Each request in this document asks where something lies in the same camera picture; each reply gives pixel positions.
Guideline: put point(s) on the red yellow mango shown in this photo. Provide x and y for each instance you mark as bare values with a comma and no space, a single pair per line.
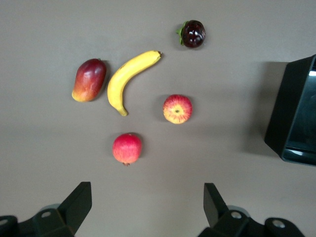
89,80

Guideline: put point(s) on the red yellow apple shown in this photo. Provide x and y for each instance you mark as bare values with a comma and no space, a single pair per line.
177,109

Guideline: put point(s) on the yellow banana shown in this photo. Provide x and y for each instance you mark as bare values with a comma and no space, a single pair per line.
118,81

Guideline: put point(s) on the black plastic box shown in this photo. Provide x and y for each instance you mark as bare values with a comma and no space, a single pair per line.
284,111

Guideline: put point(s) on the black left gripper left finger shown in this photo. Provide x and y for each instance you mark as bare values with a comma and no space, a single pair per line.
74,209

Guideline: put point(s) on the dark purple mangosteen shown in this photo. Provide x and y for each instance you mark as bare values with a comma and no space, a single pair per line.
193,34

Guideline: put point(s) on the red pomegranate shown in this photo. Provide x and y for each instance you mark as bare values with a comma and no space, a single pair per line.
127,148

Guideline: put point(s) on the brown table mat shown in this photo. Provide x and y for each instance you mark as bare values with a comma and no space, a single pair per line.
49,148

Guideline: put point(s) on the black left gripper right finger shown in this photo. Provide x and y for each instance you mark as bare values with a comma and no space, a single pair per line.
217,209

